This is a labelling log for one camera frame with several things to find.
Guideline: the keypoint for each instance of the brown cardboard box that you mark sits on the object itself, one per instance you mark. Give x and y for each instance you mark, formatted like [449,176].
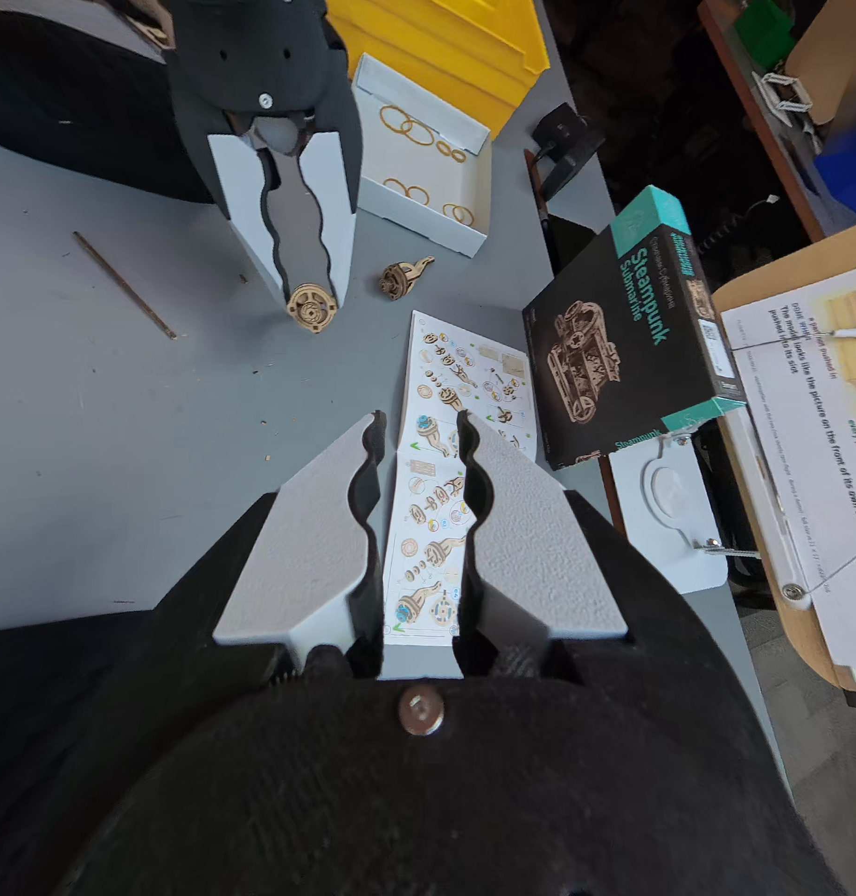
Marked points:
[840,56]

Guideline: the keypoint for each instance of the illustrated instruction booklet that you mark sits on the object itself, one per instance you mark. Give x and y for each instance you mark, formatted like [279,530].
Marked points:
[470,371]

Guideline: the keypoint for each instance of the small wooden part with hook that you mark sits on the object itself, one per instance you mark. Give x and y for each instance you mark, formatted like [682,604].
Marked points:
[398,280]

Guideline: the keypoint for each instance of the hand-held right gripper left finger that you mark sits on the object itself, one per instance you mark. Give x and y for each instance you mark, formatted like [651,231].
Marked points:
[295,560]

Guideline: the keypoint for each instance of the yellow plastic bin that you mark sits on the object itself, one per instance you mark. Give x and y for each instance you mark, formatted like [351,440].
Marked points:
[442,49]

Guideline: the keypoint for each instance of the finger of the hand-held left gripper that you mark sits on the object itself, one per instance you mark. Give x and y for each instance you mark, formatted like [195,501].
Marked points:
[242,196]
[337,196]

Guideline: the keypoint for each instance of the group of tan rubber bands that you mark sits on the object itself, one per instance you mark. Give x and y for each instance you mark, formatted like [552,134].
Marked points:
[409,127]

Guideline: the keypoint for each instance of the wooden board with instruction sheet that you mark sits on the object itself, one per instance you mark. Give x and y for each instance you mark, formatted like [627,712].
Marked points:
[819,262]

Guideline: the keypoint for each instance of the green plastic bin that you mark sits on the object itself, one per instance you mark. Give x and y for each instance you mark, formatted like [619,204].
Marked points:
[763,28]

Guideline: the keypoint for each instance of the acrylic sign holder with sheet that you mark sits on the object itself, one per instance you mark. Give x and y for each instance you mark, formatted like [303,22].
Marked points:
[805,434]

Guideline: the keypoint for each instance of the white cardboard tray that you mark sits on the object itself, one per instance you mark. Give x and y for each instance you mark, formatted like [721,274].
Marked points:
[463,182]

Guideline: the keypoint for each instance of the black desk clamp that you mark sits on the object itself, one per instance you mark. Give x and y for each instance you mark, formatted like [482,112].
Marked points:
[561,133]

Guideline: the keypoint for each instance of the round wooden model assembly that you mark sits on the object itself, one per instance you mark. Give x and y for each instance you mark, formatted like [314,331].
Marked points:
[310,306]

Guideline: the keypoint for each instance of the white plastic plate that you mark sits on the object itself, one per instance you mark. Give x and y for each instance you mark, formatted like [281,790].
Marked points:
[672,518]

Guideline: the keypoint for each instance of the white metal clip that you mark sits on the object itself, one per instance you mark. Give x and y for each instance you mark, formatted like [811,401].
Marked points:
[770,87]

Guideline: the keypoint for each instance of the black model kit box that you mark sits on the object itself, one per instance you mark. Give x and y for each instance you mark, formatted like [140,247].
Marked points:
[610,350]

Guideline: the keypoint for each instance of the wooden desk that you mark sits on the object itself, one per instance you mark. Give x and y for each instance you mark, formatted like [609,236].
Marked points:
[797,175]

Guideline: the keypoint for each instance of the thin brown wooden stick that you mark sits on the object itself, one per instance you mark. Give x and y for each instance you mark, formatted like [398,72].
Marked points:
[123,283]

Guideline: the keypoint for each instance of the blue plastic bin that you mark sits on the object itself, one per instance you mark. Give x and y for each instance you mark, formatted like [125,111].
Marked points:
[847,175]

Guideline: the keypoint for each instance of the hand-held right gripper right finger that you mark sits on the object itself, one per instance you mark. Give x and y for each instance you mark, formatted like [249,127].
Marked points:
[540,546]

